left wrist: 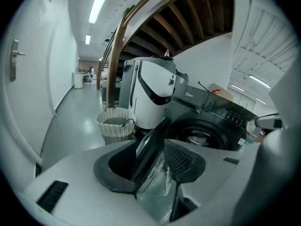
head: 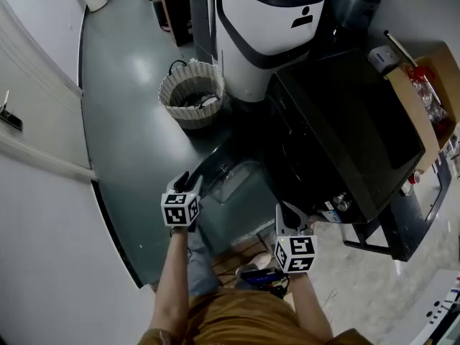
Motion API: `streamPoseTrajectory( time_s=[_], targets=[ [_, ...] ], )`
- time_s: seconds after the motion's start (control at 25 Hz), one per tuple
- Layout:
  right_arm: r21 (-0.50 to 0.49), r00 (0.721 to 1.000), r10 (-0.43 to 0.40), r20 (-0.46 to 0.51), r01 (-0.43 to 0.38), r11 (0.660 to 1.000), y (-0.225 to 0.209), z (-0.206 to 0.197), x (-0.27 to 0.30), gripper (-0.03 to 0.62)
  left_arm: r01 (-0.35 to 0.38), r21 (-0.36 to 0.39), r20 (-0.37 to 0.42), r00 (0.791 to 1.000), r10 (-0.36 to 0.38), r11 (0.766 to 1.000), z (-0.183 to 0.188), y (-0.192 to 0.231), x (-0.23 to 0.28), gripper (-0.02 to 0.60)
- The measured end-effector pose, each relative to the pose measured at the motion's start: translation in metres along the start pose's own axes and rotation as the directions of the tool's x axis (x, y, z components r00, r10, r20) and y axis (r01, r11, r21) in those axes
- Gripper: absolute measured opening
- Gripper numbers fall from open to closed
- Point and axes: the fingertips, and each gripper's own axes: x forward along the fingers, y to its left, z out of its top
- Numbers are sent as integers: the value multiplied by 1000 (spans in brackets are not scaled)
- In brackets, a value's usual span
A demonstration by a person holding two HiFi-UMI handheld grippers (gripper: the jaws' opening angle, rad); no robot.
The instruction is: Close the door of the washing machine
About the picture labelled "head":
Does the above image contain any metal rod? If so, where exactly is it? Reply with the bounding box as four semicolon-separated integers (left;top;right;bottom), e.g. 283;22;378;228
383;29;418;68

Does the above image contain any white blue carton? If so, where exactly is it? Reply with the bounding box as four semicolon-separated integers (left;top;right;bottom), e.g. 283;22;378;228
368;45;400;75

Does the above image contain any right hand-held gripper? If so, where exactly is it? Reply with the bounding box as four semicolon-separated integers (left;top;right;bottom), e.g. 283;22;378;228
273;200;319;275

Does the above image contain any white and black appliance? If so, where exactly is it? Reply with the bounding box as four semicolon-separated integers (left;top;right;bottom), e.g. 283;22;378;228
188;0;326;103

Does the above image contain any person's left leg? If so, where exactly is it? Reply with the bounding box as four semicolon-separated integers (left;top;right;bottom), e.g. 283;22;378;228
186;224;221;296

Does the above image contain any grey metal appliance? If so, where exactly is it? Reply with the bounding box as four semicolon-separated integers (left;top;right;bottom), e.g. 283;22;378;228
325;0;382;32

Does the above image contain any person's left forearm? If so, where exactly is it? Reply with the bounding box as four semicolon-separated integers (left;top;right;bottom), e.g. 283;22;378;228
149;226;197;343

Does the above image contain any white sink basin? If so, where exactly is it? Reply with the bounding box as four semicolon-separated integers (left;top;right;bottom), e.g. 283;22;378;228
422;170;445;224

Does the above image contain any clear red-capped plastic bottle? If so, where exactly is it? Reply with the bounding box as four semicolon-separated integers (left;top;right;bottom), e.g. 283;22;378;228
404;63;449;124

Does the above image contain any washer door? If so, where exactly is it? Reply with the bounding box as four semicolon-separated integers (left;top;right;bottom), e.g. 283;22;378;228
190;134;270;206

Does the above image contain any woven laundry basket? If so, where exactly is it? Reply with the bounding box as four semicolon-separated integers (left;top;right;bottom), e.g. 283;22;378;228
157;61;226;131

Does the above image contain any black blue waist device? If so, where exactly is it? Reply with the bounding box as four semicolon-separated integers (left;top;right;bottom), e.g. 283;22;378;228
239;267;290;298

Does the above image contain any large cardboard box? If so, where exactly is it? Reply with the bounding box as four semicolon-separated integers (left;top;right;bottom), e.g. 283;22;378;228
382;43;460;174

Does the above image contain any black washing machine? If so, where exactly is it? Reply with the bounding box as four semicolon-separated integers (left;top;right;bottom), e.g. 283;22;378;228
264;47;428;226

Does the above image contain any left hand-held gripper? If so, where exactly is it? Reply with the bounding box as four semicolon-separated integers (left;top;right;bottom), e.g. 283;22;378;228
160;170;205;234

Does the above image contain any person's brown shirt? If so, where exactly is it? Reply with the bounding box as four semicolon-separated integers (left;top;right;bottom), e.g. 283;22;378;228
138;287;374;345

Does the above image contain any white sneaker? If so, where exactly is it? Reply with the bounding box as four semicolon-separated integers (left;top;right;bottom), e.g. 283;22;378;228
235;252;274;276

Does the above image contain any person's right forearm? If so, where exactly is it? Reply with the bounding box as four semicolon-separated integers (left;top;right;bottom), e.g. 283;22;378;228
289;271;334;341

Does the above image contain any black marble sink counter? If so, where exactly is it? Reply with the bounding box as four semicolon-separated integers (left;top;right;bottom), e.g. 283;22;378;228
343;145;454;262

